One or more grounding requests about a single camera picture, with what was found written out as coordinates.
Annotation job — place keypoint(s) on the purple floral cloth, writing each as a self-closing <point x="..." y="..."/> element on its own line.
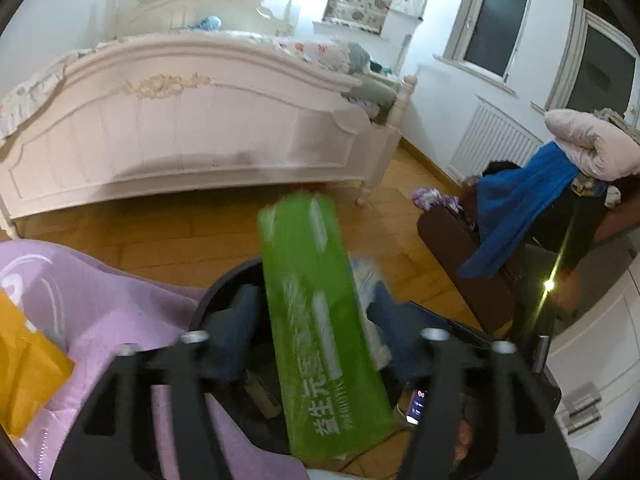
<point x="435" y="199"/>

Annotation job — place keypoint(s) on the blue cloth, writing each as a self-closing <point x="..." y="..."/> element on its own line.
<point x="515" y="205"/>

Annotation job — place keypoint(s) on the white framed window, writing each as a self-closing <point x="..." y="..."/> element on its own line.
<point x="492" y="25"/>
<point x="600" y="70"/>

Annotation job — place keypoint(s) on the green cardboard box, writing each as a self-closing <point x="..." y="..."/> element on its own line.
<point x="320" y="320"/>

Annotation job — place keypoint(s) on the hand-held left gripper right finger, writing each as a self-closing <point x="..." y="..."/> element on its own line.
<point x="400" y="345"/>

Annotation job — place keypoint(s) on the white wooden bed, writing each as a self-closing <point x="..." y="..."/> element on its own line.
<point x="200" y="125"/>

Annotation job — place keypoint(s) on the white radiator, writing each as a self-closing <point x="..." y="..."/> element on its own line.
<point x="495" y="142"/>

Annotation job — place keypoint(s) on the black trash bin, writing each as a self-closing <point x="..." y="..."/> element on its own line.
<point x="220" y="290"/>

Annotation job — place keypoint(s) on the black garment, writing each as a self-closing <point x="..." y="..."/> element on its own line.
<point x="580" y="220"/>

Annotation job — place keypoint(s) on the brown chair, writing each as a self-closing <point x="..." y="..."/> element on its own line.
<point x="450" y="245"/>

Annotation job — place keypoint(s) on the grey-green garment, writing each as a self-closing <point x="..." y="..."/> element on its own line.
<point x="375" y="95"/>

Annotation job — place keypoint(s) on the blue plush toy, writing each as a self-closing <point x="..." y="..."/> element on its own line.
<point x="207" y="22"/>

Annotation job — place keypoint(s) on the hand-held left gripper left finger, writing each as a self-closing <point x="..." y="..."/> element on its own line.
<point x="235" y="340"/>

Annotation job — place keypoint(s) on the purple tablecloth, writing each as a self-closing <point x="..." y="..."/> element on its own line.
<point x="125" y="300"/>

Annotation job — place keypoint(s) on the white cabinet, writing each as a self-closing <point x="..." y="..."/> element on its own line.
<point x="600" y="340"/>

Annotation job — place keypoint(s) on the yellow packet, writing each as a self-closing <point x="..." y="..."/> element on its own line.
<point x="30" y="370"/>

